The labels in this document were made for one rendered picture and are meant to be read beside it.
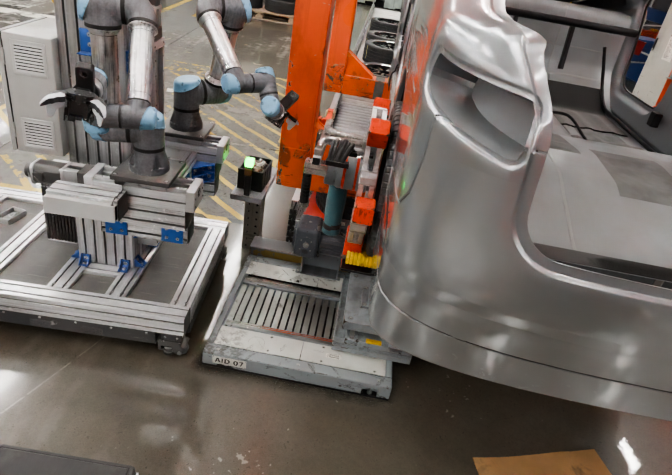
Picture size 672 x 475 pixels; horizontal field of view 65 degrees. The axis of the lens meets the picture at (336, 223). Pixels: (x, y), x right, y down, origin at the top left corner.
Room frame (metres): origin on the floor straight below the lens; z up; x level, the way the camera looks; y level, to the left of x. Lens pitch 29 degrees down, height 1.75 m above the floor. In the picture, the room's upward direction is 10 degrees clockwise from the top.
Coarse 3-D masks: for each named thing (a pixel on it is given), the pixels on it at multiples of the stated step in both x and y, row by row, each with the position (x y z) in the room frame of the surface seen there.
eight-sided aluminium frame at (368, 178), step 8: (376, 112) 2.08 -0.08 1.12; (384, 112) 2.10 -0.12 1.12; (368, 152) 1.85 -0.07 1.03; (376, 152) 1.86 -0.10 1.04; (376, 160) 1.83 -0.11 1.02; (376, 168) 1.81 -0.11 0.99; (360, 176) 1.78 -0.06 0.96; (368, 176) 1.79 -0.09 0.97; (376, 176) 1.79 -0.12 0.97; (360, 184) 1.78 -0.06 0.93; (368, 184) 1.78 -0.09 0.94; (360, 192) 1.78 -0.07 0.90; (368, 192) 1.82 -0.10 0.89; (352, 224) 1.78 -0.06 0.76; (360, 224) 1.78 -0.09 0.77; (352, 232) 1.82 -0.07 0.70; (360, 232) 1.80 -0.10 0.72; (352, 240) 1.92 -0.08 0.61; (360, 240) 1.89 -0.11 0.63
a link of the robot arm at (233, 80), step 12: (204, 0) 2.19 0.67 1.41; (216, 0) 2.21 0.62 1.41; (204, 12) 2.15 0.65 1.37; (216, 12) 2.17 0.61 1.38; (204, 24) 2.14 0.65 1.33; (216, 24) 2.13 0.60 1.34; (216, 36) 2.09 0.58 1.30; (216, 48) 2.06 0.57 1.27; (228, 48) 2.06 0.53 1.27; (228, 60) 2.01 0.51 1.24; (228, 72) 1.98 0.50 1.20; (240, 72) 1.99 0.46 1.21; (228, 84) 1.93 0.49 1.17; (240, 84) 1.95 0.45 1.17; (252, 84) 1.99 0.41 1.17
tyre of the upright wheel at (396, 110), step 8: (400, 104) 2.05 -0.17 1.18; (392, 112) 2.13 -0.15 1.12; (400, 112) 1.97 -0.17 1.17; (392, 120) 1.99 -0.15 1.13; (392, 128) 1.90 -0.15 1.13; (392, 136) 1.86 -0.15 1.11; (392, 144) 1.83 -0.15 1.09; (392, 152) 1.80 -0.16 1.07; (384, 168) 1.82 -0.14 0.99; (384, 176) 1.76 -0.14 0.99; (384, 184) 1.75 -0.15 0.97; (384, 192) 1.73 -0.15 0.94; (376, 208) 1.78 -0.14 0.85; (376, 216) 1.73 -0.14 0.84; (376, 224) 1.73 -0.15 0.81; (376, 232) 1.73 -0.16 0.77; (368, 240) 1.87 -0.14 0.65; (368, 248) 1.79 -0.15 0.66
